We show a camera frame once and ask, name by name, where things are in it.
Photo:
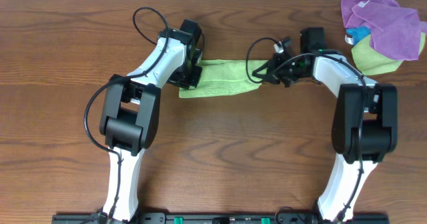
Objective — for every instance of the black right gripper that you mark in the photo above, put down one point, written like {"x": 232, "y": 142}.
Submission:
{"x": 278, "y": 67}

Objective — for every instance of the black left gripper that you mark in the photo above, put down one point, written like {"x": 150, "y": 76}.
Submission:
{"x": 192, "y": 76}

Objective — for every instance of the green microfiber cloth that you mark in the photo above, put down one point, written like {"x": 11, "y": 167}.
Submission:
{"x": 223, "y": 78}

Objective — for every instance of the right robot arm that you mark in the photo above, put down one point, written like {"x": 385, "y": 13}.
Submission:
{"x": 364, "y": 127}

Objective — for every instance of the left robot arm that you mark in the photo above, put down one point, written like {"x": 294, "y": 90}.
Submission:
{"x": 130, "y": 115}

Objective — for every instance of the blue cloth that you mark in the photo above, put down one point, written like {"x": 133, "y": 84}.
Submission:
{"x": 357, "y": 34}

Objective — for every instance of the purple microfiber cloth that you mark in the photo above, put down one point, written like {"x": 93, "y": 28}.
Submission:
{"x": 395, "y": 30}

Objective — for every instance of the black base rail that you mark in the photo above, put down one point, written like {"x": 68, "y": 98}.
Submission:
{"x": 162, "y": 218}

